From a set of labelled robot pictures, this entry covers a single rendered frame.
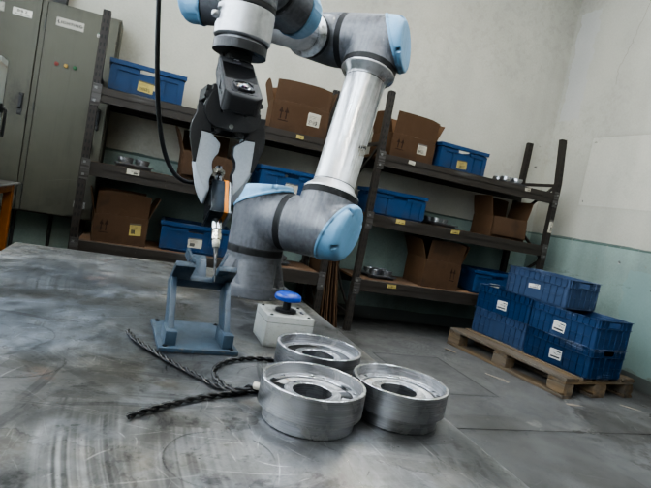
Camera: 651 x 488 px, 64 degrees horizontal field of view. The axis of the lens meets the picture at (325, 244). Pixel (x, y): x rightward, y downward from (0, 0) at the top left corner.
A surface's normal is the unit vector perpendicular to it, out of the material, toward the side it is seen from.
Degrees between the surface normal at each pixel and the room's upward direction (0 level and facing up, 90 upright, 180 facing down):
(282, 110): 91
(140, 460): 0
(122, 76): 90
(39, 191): 90
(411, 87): 90
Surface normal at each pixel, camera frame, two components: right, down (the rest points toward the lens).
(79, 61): 0.32, 0.14
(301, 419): -0.13, 0.05
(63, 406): 0.18, -0.98
